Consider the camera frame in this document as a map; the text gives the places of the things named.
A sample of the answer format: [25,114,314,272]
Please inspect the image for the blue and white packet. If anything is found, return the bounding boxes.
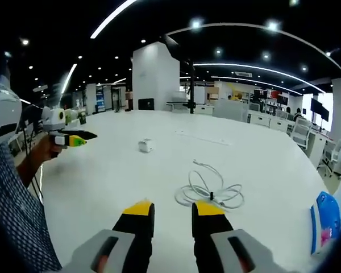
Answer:
[310,191,341,255]

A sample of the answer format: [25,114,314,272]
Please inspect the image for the white office chair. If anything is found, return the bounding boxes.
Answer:
[289,117,314,150]
[317,139,341,179]

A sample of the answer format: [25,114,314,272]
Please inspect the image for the person's left hand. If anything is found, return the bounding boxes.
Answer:
[30,131,69,167]

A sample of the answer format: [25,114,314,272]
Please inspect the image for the person's patterned shirt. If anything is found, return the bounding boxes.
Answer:
[0,141,63,273]

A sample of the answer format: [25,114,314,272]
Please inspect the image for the black monitor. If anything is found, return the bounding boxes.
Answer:
[138,97,155,111]

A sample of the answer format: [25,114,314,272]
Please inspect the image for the white pillar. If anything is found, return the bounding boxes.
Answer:
[131,41,181,111]

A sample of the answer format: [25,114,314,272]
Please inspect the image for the black wall screens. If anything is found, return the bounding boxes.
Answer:
[310,97,330,121]

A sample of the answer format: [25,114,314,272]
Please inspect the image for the white chest-worn device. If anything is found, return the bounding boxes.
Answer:
[0,74,23,153]

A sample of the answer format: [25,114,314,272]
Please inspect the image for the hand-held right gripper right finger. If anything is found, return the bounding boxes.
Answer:
[190,198,277,273]

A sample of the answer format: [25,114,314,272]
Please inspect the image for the long white strip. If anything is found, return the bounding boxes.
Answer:
[174,129,231,146]

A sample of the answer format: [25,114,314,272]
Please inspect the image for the white Type-C cable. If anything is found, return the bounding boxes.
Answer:
[174,159,246,213]

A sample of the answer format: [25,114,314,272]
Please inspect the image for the white desk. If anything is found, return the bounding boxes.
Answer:
[39,109,332,273]

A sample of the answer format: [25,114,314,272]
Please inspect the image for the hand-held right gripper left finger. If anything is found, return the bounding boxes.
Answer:
[63,200,156,273]

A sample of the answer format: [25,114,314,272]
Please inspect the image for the white charger adapter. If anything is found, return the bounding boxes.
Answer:
[138,138,155,154]

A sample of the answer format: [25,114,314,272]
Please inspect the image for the black pole stand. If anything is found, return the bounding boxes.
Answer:
[182,56,198,115]

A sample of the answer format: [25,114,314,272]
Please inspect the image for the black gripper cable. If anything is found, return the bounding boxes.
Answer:
[22,119,44,200]

